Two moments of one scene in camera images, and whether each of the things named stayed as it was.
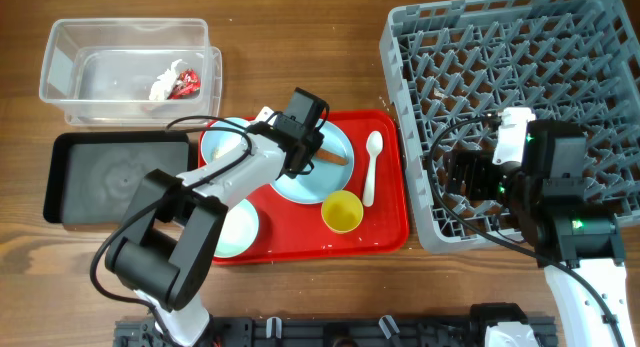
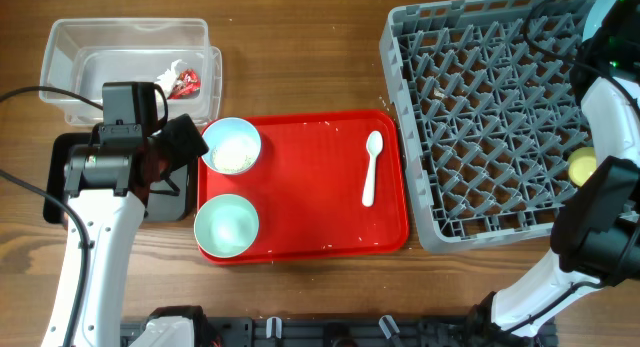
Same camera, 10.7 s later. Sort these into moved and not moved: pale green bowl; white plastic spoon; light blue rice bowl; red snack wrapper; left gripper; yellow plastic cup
Moved: yellow plastic cup; left gripper
Not moved: red snack wrapper; light blue rice bowl; white plastic spoon; pale green bowl
